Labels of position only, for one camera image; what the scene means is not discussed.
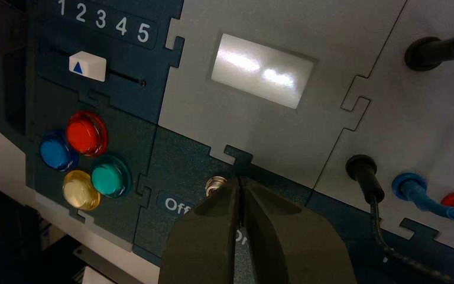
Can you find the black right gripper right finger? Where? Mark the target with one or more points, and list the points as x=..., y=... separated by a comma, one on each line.
x=289, y=247

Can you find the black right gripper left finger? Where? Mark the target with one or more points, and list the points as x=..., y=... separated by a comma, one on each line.
x=199, y=247

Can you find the metal toggle switch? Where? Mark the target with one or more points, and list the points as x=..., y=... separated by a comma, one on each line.
x=215, y=184

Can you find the green round push button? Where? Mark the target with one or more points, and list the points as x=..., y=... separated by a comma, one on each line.
x=109, y=177

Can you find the dark teal control panel board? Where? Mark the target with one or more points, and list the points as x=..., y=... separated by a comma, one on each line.
x=195, y=117

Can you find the yellow round push button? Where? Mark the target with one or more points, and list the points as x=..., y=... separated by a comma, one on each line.
x=79, y=191

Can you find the red round push button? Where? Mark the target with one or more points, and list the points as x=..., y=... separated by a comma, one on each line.
x=86, y=134

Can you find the blue round push button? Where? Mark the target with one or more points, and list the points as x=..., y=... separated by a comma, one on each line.
x=54, y=152

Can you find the white rectangular display window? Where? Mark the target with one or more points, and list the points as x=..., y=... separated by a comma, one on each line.
x=262, y=70

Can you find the black equipment housing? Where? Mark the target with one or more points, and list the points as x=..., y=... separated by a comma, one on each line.
x=7, y=243

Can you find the white slider knob blue arrow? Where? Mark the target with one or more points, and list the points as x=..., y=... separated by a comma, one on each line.
x=88, y=66

